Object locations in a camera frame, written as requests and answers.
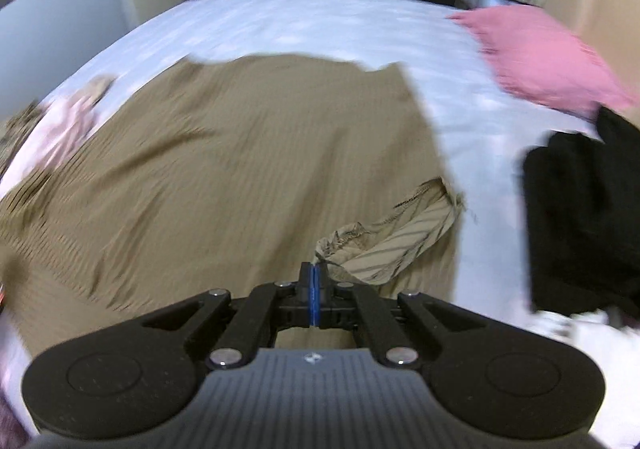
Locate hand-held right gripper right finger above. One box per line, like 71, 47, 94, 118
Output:
313, 263, 488, 371

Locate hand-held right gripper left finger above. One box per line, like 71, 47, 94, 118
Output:
141, 263, 315, 371

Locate tan striped pants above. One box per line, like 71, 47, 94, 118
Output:
0, 53, 468, 355

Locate black clothes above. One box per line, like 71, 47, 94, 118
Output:
522, 106, 640, 330

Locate white clothes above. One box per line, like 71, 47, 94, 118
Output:
525, 309, 640, 449

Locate bed with polka dot sheet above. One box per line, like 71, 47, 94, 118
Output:
0, 0, 640, 449

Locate pale pink garment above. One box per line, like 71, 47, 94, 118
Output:
0, 76, 118, 194

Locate pink pillow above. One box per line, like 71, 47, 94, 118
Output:
447, 5, 638, 122

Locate purple cloth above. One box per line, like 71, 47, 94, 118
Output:
0, 394, 31, 449

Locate tan striped shirt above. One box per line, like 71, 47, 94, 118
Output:
0, 101, 43, 180

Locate beige padded headboard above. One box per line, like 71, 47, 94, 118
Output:
542, 0, 640, 94

